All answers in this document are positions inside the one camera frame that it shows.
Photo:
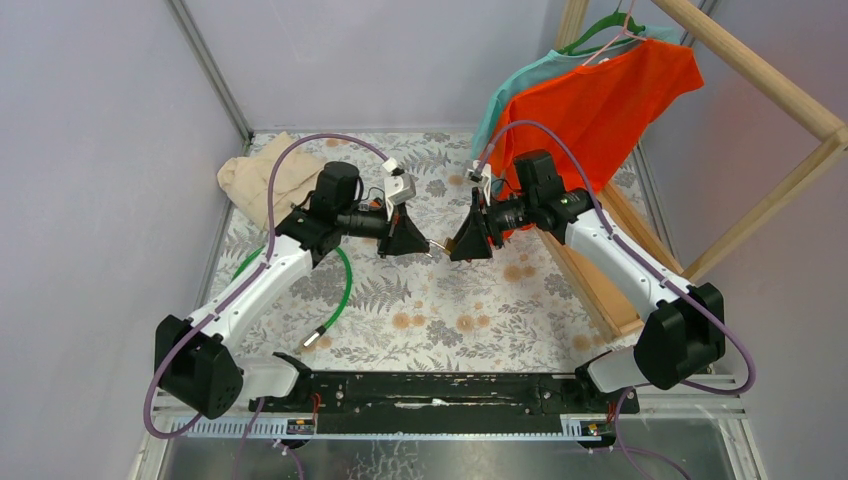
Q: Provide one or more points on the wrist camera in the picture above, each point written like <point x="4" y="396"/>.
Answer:
<point x="480" y="173"/>
<point x="399" y="187"/>

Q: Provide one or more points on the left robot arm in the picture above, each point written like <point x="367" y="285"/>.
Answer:
<point x="194" y="359"/>

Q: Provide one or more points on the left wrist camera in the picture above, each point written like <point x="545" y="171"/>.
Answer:
<point x="399" y="187"/>

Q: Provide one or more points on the green hanger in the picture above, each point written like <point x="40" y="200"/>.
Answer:
<point x="617" y="19"/>

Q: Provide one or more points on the beige cloth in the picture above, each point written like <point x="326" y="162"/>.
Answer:
<point x="245" y="180"/>

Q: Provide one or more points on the orange t-shirt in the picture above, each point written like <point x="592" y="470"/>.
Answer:
<point x="591" y="118"/>

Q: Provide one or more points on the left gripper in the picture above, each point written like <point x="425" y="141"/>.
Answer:
<point x="401" y="236"/>

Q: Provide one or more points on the wooden rack frame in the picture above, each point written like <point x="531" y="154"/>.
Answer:
<point x="750" y="171"/>

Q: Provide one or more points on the floral table mat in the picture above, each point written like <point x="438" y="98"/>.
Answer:
<point x="516" y="312"/>

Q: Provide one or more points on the pink hanger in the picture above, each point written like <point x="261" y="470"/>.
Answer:
<point x="619" y="35"/>

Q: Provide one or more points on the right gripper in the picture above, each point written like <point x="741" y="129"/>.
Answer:
<point x="471" y="241"/>

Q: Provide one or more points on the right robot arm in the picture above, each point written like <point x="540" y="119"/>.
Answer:
<point x="682" y="322"/>

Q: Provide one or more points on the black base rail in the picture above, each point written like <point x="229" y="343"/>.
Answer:
<point x="346" y="402"/>

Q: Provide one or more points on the teal t-shirt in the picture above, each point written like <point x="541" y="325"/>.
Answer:
<point x="551" y="65"/>

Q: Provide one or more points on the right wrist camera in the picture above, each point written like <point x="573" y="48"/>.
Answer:
<point x="480" y="173"/>

